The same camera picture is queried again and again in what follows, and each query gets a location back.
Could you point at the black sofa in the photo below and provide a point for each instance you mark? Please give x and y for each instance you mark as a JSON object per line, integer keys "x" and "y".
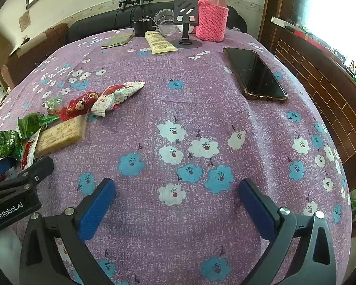
{"x": 92, "y": 26}

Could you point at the small green candy packet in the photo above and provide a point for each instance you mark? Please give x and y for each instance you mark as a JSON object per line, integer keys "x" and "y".
{"x": 51, "y": 104}

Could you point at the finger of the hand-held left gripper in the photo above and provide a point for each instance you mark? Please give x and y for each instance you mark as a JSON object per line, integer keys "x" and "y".
{"x": 38, "y": 167}
{"x": 1, "y": 166}

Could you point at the small black container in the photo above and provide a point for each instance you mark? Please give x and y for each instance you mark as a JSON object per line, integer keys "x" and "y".
{"x": 139, "y": 28}

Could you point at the cream tube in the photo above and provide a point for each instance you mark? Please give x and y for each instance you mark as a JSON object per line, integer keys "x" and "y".
{"x": 158, "y": 43}

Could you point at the clear plastic cup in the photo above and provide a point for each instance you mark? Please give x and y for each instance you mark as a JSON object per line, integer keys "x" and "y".
{"x": 166, "y": 25}

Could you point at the black phone stand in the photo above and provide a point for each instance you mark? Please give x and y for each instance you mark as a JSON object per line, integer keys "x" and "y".
{"x": 185, "y": 9}

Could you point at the red doll print snack packet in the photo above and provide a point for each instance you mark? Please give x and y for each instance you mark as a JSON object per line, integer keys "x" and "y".
{"x": 77, "y": 107}

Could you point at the white round container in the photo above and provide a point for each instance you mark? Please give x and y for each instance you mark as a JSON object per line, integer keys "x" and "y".
{"x": 191, "y": 29}

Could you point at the small wall plaque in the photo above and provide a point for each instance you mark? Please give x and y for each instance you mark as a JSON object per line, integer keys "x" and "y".
{"x": 25, "y": 20}

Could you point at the small red white snack packet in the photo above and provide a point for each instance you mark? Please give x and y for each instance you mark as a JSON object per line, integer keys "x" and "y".
{"x": 29, "y": 150}

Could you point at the purple floral tablecloth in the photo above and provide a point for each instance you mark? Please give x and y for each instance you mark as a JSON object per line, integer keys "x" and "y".
{"x": 181, "y": 95}

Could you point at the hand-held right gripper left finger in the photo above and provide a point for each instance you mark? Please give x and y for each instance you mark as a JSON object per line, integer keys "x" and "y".
{"x": 98, "y": 204}

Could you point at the wooden cabinet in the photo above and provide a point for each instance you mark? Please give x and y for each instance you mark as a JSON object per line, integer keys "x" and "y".
{"x": 314, "y": 74}

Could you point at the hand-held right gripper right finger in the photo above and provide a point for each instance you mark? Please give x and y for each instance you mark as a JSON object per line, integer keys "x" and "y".
{"x": 254, "y": 207}

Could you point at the black smartphone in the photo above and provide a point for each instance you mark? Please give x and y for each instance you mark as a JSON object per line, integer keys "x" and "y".
{"x": 255, "y": 74}

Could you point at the brown armchair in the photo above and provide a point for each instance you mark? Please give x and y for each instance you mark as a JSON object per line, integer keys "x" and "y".
{"x": 53, "y": 34}

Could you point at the olive flat pouch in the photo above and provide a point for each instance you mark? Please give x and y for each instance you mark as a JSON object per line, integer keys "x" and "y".
{"x": 115, "y": 41}

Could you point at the green snack packet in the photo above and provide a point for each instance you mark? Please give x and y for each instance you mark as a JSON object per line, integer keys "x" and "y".
{"x": 7, "y": 142}
{"x": 29, "y": 123}

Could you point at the beige cracker packet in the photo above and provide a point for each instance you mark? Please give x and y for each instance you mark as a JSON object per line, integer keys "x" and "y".
{"x": 62, "y": 133}

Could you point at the pink flask with knitted sleeve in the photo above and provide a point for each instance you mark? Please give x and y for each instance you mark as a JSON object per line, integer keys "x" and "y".
{"x": 210, "y": 20}

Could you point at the red and white snack packet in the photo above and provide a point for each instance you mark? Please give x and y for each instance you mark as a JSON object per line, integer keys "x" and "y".
{"x": 115, "y": 95}

